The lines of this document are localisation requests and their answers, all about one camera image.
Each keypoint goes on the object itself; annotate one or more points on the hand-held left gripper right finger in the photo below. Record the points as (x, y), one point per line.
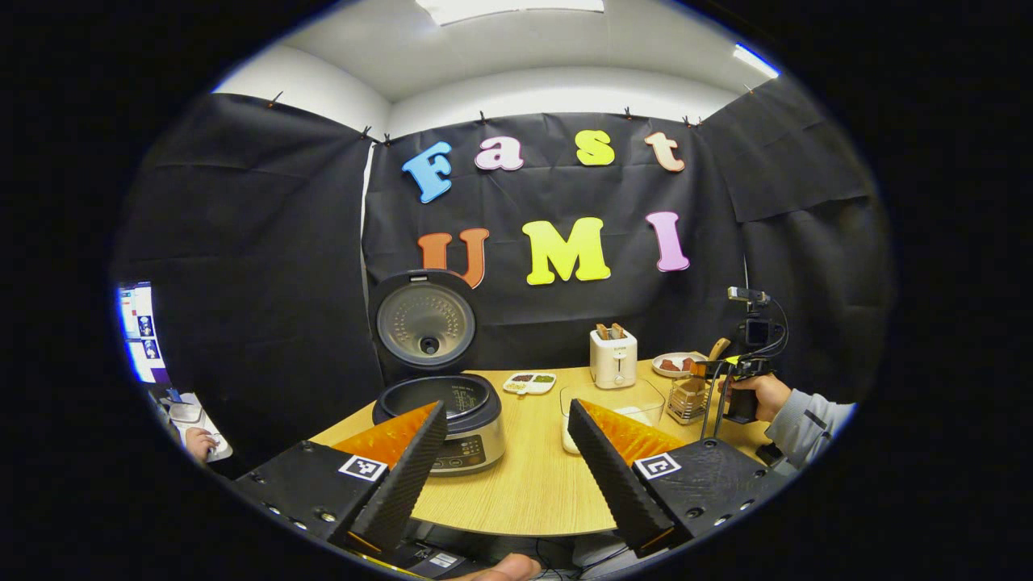
(613, 484)

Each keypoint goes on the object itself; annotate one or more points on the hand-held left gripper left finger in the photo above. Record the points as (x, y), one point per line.
(403, 484)

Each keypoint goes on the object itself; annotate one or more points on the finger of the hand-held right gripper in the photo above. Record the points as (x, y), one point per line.
(714, 369)

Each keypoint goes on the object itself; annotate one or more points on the dark grey rice cooker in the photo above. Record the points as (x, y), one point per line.
(476, 452)

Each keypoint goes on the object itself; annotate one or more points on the clear box of rice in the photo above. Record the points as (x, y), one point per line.
(637, 399)

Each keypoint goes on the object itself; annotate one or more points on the small round plate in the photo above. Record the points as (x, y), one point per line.
(670, 374)

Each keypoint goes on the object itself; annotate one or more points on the white toaster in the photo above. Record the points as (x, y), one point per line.
(613, 363)

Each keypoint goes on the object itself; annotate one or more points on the black table clamp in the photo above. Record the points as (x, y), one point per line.
(771, 454)

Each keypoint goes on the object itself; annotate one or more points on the white sectioned condiment dish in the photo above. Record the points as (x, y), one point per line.
(529, 382)

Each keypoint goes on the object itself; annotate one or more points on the black backdrop cloth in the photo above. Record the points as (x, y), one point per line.
(549, 323)

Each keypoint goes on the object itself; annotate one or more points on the white side desk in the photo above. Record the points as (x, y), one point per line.
(190, 413)

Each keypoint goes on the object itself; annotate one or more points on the small ceiling light panel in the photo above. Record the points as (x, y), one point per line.
(755, 60)

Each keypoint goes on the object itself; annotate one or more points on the computer monitor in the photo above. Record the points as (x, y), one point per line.
(141, 331)

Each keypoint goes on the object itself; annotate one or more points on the large ceiling light panel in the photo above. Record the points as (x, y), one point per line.
(508, 8)

